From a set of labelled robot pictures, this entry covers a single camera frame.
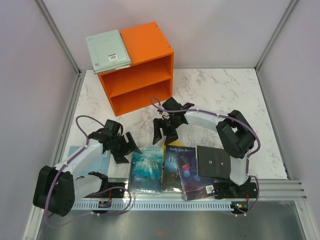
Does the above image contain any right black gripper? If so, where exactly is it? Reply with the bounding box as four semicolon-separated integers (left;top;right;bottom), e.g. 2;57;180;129
153;116;182;145

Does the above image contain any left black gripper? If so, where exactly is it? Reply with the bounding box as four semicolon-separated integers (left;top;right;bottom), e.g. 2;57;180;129
107;131;141;164

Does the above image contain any teal ocean cover book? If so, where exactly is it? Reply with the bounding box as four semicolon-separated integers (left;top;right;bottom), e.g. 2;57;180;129
128;146;164;194

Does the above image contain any dark blue Wuthering Heights book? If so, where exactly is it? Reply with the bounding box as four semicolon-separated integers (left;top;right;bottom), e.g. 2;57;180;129
163;145;196;193

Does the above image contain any green fantasy cover book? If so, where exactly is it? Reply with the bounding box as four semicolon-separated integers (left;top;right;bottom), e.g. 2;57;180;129
93;64;131;75

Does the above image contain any grey book with barcode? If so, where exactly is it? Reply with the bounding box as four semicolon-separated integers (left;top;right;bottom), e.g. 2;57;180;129
86;29;132;71

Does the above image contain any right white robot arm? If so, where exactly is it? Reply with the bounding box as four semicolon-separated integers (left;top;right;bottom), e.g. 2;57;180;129
150;97;261;197

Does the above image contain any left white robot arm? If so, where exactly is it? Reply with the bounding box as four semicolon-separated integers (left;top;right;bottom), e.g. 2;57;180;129
32;119;141;217

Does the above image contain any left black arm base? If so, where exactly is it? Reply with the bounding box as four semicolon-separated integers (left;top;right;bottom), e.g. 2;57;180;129
97;180;126;201

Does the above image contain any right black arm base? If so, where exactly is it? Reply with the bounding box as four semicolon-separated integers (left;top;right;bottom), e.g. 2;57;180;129
211;178;258;200

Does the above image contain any yellow book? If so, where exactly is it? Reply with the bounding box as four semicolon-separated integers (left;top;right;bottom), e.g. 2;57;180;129
161;140;184;148

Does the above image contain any light blue thin book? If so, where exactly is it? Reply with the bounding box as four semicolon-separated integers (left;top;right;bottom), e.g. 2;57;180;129
63;143;111;179

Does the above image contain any orange wooden shelf box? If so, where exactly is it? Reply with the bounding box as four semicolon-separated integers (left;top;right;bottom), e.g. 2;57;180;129
98;21;174;116

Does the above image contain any black book with barcode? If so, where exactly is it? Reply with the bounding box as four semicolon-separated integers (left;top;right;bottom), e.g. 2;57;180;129
196;145;231;179

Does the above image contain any purple nebula cover book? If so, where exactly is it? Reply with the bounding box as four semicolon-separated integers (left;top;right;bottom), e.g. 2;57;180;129
176;151;216;201

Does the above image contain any white slotted cable duct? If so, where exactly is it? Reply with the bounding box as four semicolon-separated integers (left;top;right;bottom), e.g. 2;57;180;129
72;199;234;212

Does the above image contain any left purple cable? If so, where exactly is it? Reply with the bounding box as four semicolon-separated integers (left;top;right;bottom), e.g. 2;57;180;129
43;114;111;228

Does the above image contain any aluminium frame rail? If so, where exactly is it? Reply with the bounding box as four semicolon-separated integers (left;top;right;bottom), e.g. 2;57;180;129
72;178;308;201

